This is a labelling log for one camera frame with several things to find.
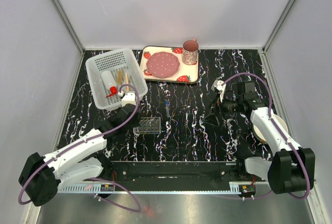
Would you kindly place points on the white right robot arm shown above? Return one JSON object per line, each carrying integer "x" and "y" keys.
{"x": 292, "y": 167}

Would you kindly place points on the blue-capped test tube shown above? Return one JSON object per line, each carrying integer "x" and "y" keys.
{"x": 167, "y": 109}

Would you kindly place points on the white red-capped wash bottle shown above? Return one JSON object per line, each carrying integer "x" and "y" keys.
{"x": 110, "y": 84}

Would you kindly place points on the clear test tube rack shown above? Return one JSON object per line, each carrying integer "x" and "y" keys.
{"x": 148, "y": 125}

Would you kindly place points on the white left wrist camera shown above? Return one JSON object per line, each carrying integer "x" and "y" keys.
{"x": 127, "y": 98}

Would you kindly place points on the white plastic mesh basket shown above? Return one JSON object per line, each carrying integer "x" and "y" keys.
{"x": 113, "y": 61}

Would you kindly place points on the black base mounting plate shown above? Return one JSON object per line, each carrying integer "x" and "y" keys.
{"x": 220, "y": 171}

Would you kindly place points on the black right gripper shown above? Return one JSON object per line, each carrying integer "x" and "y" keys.
{"x": 212, "y": 120}

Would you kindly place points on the brown test tube brush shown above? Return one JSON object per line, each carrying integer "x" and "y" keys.
{"x": 119, "y": 77}

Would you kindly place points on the pink floral mug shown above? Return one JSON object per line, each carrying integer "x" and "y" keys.
{"x": 190, "y": 52}

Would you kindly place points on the wooden test tube clamp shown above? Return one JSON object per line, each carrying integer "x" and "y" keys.
{"x": 127, "y": 79}

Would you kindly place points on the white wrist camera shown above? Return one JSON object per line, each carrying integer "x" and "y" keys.
{"x": 127, "y": 98}
{"x": 219, "y": 87}

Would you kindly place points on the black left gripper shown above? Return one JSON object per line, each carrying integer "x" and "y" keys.
{"x": 136, "y": 123}

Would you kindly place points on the white ceramic bowl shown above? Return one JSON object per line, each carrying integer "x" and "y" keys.
{"x": 260, "y": 130}

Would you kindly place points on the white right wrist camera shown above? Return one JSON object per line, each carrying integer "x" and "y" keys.
{"x": 219, "y": 87}

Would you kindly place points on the strawberry pattern tray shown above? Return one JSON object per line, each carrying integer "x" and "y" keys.
{"x": 185, "y": 74}

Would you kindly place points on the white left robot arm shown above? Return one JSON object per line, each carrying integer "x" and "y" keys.
{"x": 42, "y": 177}

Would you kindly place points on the pink polka dot plate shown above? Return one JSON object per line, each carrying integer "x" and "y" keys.
{"x": 163, "y": 64}

